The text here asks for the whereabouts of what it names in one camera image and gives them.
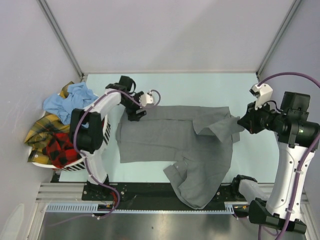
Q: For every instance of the yellow plaid shirt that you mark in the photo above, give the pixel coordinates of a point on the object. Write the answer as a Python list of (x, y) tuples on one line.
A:
[(42, 132)]

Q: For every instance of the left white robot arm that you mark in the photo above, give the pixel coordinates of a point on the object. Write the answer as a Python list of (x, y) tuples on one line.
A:
[(110, 99)]

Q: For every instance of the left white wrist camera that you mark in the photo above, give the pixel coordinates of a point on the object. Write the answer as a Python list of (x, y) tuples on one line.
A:
[(147, 99)]

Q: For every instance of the white slotted cable duct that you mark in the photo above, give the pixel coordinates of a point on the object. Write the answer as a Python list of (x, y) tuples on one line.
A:
[(96, 208)]

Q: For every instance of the red black plaid shirt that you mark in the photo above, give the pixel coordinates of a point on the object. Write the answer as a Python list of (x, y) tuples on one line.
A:
[(60, 150)]

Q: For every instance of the aluminium frame post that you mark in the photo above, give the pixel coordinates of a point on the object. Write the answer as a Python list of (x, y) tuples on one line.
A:
[(278, 36), (52, 21)]

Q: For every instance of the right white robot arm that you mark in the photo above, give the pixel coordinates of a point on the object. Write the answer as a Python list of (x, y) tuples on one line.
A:
[(298, 140)]

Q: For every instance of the right aluminium frame post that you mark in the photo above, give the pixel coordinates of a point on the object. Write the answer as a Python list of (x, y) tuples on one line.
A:
[(278, 36)]

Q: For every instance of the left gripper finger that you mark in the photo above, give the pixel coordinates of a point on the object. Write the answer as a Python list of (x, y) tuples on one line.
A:
[(141, 113), (134, 118)]

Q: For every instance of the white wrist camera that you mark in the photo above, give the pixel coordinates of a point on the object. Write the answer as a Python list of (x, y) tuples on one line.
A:
[(263, 94), (147, 99)]

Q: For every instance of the grey long sleeve shirt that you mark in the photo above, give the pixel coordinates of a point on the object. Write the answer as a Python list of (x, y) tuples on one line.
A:
[(196, 140)]

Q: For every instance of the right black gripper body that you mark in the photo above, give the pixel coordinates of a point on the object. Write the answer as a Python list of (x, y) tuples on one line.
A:
[(262, 118)]

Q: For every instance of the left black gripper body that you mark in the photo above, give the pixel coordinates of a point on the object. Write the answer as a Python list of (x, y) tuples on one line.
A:
[(130, 107)]

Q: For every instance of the aluminium front rail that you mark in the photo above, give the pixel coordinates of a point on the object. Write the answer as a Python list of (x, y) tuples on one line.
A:
[(72, 193)]

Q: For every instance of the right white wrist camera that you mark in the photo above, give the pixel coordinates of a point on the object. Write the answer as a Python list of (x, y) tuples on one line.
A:
[(263, 94)]

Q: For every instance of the white laundry basket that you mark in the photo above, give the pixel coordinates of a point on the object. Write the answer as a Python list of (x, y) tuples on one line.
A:
[(95, 137)]

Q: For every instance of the left aluminium frame post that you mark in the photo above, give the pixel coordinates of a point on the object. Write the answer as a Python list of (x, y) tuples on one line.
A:
[(52, 21)]

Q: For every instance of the light blue shirt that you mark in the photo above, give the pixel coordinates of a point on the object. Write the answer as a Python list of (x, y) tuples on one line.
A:
[(79, 97)]

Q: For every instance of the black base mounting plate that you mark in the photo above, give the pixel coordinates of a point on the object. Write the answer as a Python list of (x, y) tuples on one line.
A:
[(136, 196)]

